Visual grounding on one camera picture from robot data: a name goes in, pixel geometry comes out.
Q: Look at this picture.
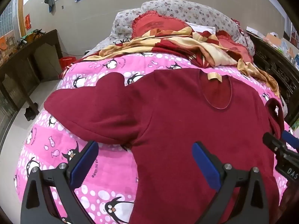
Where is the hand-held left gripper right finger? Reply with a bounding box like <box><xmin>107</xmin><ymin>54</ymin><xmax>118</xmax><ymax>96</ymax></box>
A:
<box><xmin>192</xmin><ymin>141</ymin><xmax>279</xmax><ymax>224</ymax></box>

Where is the dark wooden desk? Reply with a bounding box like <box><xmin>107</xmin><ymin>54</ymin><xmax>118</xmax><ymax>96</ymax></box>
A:
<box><xmin>0</xmin><ymin>29</ymin><xmax>62</xmax><ymax>122</ymax></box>

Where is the pile of colourful packets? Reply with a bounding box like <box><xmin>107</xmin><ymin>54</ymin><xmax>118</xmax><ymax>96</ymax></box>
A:
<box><xmin>264</xmin><ymin>31</ymin><xmax>299</xmax><ymax>70</ymax></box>

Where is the flat white box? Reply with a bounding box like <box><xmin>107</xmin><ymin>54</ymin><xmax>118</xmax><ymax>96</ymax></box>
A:
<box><xmin>246</xmin><ymin>26</ymin><xmax>265</xmax><ymax>38</ymax></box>

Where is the red and yellow checked blanket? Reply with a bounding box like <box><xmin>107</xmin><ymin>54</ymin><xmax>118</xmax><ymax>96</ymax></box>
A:
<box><xmin>58</xmin><ymin>27</ymin><xmax>281</xmax><ymax>98</ymax></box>

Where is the dark red sweater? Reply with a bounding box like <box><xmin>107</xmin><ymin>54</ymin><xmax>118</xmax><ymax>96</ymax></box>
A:
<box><xmin>44</xmin><ymin>69</ymin><xmax>286</xmax><ymax>224</ymax></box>

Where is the red frilled pillow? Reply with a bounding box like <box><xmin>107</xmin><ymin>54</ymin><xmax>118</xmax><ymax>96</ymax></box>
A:
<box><xmin>216</xmin><ymin>30</ymin><xmax>254</xmax><ymax>61</ymax></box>
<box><xmin>131</xmin><ymin>10</ymin><xmax>194</xmax><ymax>39</ymax></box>

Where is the white cloth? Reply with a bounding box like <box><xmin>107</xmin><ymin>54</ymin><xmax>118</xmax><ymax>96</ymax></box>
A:
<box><xmin>187</xmin><ymin>22</ymin><xmax>216</xmax><ymax>35</ymax></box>

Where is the pink penguin print blanket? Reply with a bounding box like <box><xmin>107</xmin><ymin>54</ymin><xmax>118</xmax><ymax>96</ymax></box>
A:
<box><xmin>13</xmin><ymin>52</ymin><xmax>295</xmax><ymax>224</ymax></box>

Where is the green and orange toy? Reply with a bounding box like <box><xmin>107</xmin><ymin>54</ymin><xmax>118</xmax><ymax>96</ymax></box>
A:
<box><xmin>17</xmin><ymin>29</ymin><xmax>46</xmax><ymax>46</ymax></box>

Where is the dark carved wooden headboard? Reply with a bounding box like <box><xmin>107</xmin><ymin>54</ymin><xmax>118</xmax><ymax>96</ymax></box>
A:
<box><xmin>248</xmin><ymin>31</ymin><xmax>299</xmax><ymax>126</ymax></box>

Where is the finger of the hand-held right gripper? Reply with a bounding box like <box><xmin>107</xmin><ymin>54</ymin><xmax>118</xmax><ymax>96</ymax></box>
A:
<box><xmin>281</xmin><ymin>131</ymin><xmax>299</xmax><ymax>150</ymax></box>
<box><xmin>262</xmin><ymin>133</ymin><xmax>284</xmax><ymax>154</ymax></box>

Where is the red box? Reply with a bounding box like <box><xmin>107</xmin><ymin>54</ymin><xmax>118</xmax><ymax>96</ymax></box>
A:
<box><xmin>58</xmin><ymin>56</ymin><xmax>76</xmax><ymax>70</ymax></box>

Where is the red paper sign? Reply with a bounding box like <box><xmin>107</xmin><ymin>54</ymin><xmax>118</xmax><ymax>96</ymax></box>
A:
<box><xmin>24</xmin><ymin>13</ymin><xmax>32</xmax><ymax>31</ymax></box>

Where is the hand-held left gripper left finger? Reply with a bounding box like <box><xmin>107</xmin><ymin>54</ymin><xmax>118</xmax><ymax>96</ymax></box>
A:
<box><xmin>21</xmin><ymin>141</ymin><xmax>99</xmax><ymax>224</ymax></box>

